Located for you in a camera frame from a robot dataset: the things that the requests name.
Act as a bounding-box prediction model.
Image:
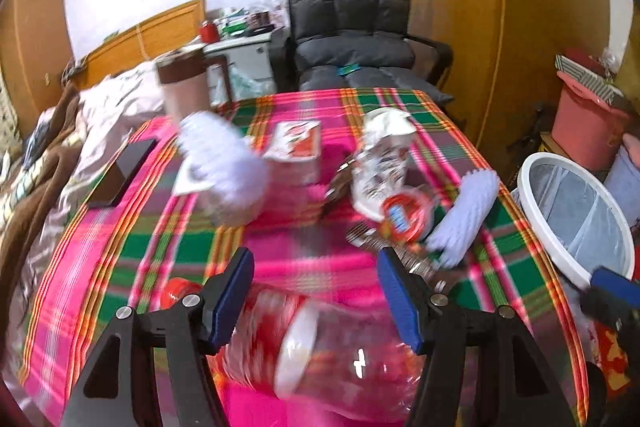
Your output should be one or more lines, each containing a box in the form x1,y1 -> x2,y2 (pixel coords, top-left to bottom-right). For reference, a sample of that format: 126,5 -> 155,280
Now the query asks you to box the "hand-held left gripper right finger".
376,247 -> 583,427

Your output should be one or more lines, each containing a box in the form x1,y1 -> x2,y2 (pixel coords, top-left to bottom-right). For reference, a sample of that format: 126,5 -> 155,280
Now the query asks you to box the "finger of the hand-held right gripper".
580,267 -> 640,333

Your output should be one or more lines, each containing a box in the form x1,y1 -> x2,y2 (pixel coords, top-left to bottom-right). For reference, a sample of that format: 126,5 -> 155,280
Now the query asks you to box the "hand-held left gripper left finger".
60,247 -> 256,427

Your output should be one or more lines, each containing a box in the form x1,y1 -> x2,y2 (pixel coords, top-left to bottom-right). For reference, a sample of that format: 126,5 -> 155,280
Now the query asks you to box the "clear plastic bottle red label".
165,277 -> 431,423

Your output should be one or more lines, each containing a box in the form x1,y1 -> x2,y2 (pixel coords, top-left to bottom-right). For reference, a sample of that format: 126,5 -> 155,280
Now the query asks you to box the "red and white wrapper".
377,192 -> 441,245

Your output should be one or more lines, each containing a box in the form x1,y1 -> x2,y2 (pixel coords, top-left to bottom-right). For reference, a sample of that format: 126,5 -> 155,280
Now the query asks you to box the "white round trash bin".
517,152 -> 637,290

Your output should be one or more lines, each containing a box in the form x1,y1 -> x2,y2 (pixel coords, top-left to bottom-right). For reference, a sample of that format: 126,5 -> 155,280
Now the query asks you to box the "white snack bag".
350,108 -> 416,223

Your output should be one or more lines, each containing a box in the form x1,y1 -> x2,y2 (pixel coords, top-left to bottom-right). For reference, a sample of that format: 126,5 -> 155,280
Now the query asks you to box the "small white drink carton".
262,119 -> 323,188

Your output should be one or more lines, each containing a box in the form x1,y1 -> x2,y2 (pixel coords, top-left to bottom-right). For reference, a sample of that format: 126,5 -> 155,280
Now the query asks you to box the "red printed cloth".
595,322 -> 631,403

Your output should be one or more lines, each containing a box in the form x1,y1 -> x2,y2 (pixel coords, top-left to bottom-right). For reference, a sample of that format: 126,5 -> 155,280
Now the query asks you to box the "striped foil wrapper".
347,222 -> 451,288

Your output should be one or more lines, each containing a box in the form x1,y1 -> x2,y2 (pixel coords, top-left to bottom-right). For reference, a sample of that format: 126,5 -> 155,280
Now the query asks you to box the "pink green plaid tablecloth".
17,88 -> 591,427

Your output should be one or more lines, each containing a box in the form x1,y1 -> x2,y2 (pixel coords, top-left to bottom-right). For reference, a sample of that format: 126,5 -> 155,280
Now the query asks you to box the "pale blue plastic bucket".
605,147 -> 640,208

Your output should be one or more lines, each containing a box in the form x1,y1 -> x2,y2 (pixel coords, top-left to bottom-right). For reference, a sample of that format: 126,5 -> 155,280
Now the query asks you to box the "brown crumpled wrapper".
324,157 -> 366,220

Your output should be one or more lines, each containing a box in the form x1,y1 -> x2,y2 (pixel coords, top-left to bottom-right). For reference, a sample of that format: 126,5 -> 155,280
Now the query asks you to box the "pink plastic lid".
621,132 -> 640,162

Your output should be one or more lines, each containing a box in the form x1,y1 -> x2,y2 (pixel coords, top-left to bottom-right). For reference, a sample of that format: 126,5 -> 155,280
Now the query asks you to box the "yellow patterned box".
539,131 -> 571,158

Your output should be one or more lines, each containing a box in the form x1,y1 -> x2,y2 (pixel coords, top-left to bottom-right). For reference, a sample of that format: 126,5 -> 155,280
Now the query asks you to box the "pink plastic storage box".
552,72 -> 633,172

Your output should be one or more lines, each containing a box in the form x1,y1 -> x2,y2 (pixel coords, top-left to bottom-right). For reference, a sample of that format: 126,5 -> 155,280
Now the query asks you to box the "black smartphone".
87,138 -> 158,209

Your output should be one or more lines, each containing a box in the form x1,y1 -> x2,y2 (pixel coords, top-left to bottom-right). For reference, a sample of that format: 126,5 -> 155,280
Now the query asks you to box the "black folded stand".
510,102 -> 556,188

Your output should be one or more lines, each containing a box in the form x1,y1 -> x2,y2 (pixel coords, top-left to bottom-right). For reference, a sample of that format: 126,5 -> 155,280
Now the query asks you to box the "striped flat box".
555,54 -> 626,105

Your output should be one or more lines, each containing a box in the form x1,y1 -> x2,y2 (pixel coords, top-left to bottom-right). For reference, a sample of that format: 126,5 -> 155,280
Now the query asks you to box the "pink tumbler brown lid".
155,47 -> 211,122

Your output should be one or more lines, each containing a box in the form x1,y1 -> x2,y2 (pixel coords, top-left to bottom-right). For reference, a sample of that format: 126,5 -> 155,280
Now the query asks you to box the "translucent plastic bag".
220,62 -> 278,102

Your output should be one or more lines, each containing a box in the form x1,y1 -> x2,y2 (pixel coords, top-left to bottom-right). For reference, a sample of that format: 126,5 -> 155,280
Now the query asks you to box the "brown blanket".
0,82 -> 101,308

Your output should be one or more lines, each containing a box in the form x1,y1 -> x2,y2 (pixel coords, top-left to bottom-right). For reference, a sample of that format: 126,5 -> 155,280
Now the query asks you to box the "pale pink bedding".
10,59 -> 171,333

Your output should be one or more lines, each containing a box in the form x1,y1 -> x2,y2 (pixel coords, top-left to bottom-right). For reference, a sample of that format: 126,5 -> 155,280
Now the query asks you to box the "red flat box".
562,48 -> 608,68

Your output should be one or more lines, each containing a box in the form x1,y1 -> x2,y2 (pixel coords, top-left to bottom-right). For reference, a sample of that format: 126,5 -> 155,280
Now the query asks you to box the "white nightstand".
202,29 -> 281,92

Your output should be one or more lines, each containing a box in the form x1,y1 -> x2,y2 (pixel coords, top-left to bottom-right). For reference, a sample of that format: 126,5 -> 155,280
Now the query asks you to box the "wooden bed headboard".
75,0 -> 208,88

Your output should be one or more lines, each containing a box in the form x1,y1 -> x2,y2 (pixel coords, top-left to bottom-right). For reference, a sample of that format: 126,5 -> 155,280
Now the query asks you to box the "yellow wooden wardrobe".
402,0 -> 616,168

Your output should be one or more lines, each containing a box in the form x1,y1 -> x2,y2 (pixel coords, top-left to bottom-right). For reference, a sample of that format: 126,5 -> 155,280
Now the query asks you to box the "grey padded armchair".
270,0 -> 453,105

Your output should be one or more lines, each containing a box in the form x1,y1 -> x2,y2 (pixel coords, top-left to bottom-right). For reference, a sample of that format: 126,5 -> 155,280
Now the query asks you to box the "wooden door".
0,0 -> 76,118

